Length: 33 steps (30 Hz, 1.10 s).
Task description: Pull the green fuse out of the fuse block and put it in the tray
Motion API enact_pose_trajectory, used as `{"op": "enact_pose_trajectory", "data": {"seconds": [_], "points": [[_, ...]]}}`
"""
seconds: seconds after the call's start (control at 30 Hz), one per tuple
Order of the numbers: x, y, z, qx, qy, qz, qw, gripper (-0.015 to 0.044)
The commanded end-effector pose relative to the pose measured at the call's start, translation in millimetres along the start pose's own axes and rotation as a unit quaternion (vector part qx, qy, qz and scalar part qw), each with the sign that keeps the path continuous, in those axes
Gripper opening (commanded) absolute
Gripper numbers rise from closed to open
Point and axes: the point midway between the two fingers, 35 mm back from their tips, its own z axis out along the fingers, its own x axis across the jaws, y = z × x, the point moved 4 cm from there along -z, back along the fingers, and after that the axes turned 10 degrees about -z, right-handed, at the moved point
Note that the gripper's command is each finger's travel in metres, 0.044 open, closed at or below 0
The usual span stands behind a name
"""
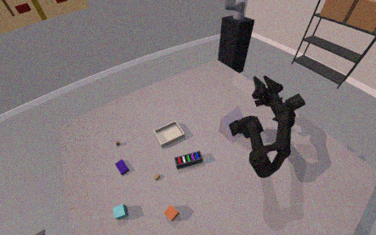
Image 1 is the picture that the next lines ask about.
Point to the orange block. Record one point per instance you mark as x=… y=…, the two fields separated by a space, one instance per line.
x=171 y=212

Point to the teal cube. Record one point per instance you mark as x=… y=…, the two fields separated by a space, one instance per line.
x=120 y=211

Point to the beige rectangular tray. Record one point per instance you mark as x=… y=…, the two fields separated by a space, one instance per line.
x=168 y=134

